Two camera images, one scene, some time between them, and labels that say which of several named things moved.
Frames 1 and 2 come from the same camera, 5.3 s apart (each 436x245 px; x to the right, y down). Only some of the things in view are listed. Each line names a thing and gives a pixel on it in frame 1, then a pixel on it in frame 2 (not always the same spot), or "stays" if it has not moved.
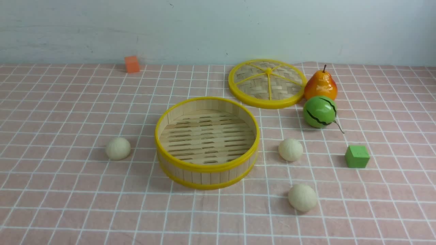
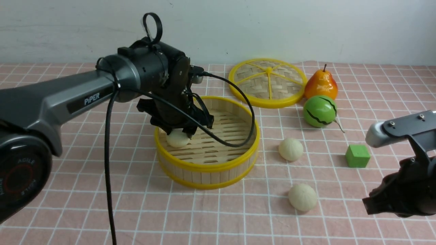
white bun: [302, 198] stays
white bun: [290, 149] stays
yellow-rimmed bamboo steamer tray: [206, 143] stays
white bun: [118, 148] → [177, 138]
